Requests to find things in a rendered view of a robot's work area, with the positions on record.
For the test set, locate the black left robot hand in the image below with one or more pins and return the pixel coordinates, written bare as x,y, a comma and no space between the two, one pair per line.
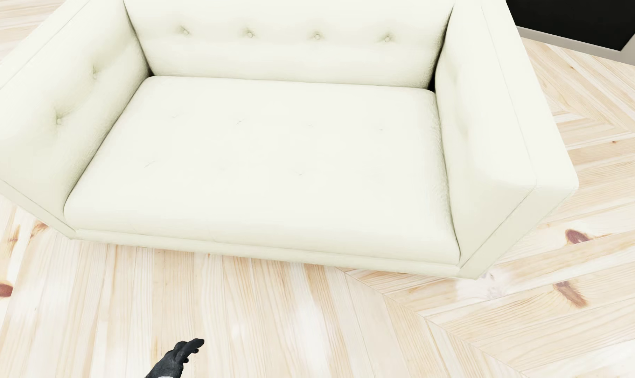
177,360

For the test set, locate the light yellow tufted sofa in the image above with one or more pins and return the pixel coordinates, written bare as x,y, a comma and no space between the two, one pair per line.
275,157

